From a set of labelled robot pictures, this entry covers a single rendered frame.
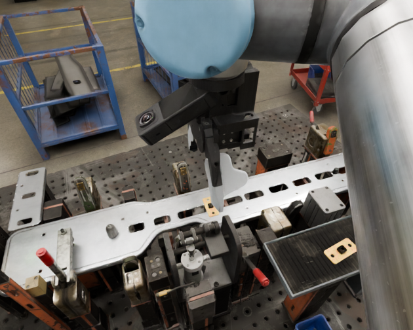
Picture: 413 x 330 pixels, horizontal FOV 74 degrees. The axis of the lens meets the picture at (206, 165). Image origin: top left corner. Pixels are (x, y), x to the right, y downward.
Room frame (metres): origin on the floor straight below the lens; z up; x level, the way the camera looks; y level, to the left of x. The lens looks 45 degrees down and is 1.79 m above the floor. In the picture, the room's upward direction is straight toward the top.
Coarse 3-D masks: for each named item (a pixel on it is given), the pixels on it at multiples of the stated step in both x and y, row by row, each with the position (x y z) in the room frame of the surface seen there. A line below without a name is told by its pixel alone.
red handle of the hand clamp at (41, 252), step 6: (36, 252) 0.31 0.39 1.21; (42, 252) 0.31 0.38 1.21; (48, 252) 0.31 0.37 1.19; (42, 258) 0.30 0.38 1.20; (48, 258) 0.30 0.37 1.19; (48, 264) 0.30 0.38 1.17; (54, 264) 0.31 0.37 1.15; (54, 270) 0.30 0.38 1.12; (60, 270) 0.31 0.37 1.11; (60, 276) 0.30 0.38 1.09; (66, 276) 0.31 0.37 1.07
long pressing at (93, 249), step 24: (288, 168) 0.78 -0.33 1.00; (312, 168) 0.78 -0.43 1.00; (192, 192) 0.66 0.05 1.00; (240, 192) 0.66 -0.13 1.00; (264, 192) 0.66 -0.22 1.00; (288, 192) 0.66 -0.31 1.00; (336, 192) 0.65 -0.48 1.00; (96, 216) 0.55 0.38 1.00; (120, 216) 0.55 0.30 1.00; (144, 216) 0.55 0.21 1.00; (192, 216) 0.55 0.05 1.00; (216, 216) 0.55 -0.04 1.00; (240, 216) 0.55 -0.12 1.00; (24, 240) 0.46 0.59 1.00; (48, 240) 0.46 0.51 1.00; (96, 240) 0.46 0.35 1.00; (120, 240) 0.46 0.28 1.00; (144, 240) 0.46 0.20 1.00; (24, 264) 0.38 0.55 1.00; (72, 264) 0.38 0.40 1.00; (96, 264) 0.38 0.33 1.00
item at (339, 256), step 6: (342, 240) 0.36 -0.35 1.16; (348, 240) 0.36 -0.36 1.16; (336, 246) 0.35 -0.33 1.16; (342, 246) 0.34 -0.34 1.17; (348, 246) 0.35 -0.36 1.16; (354, 246) 0.35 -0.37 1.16; (324, 252) 0.33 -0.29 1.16; (330, 252) 0.33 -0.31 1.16; (336, 252) 0.33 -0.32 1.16; (342, 252) 0.33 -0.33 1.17; (348, 252) 0.33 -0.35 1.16; (354, 252) 0.33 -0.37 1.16; (330, 258) 0.32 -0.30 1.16; (336, 258) 0.32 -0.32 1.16; (342, 258) 0.32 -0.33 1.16
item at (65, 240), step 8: (64, 232) 0.44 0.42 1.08; (72, 232) 0.45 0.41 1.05; (64, 240) 0.41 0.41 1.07; (72, 240) 0.43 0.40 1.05; (64, 248) 0.39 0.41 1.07; (72, 248) 0.40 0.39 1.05; (56, 256) 0.37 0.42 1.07; (64, 256) 0.37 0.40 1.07; (64, 264) 0.34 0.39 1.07; (56, 280) 0.30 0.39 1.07
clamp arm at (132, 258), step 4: (128, 256) 0.35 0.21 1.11; (132, 256) 0.35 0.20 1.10; (124, 260) 0.34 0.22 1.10; (128, 260) 0.34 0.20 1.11; (132, 260) 0.34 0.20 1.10; (136, 260) 0.35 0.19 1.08; (124, 264) 0.33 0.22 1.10; (128, 264) 0.33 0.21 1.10; (132, 264) 0.34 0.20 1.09; (136, 264) 0.34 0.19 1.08; (128, 268) 0.34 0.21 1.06; (132, 268) 0.34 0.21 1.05; (136, 268) 0.35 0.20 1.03
